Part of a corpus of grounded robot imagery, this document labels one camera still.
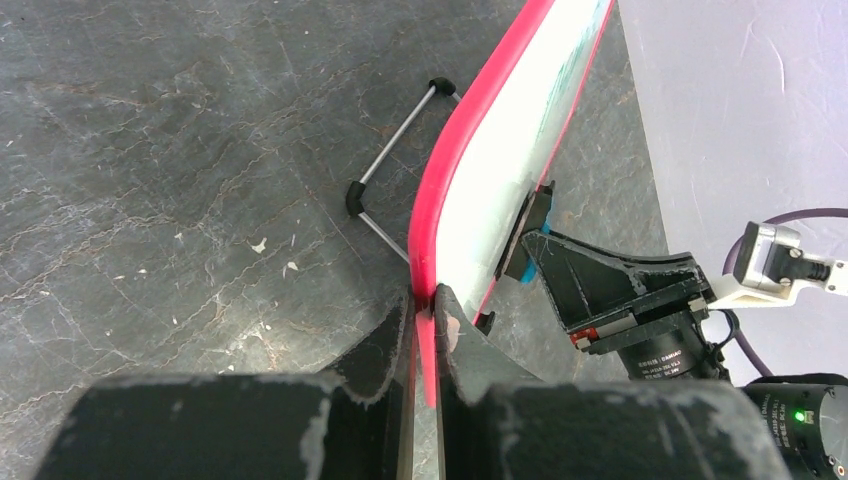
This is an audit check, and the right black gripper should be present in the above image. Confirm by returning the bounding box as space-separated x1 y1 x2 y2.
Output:
521 231 730 381

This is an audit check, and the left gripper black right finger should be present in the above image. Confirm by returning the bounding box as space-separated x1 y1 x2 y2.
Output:
433 285 790 479

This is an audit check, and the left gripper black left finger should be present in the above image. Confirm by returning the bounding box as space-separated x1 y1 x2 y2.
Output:
36 293 414 479

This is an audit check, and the blue black whiteboard eraser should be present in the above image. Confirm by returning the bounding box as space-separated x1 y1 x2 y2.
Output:
493 182 556 286

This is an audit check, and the pink framed whiteboard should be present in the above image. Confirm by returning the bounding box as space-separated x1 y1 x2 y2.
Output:
397 1 613 406

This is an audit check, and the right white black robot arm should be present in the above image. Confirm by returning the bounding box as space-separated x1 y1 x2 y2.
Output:
520 230 847 479

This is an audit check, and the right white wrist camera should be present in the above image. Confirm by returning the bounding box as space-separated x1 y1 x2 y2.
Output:
708 222 847 310

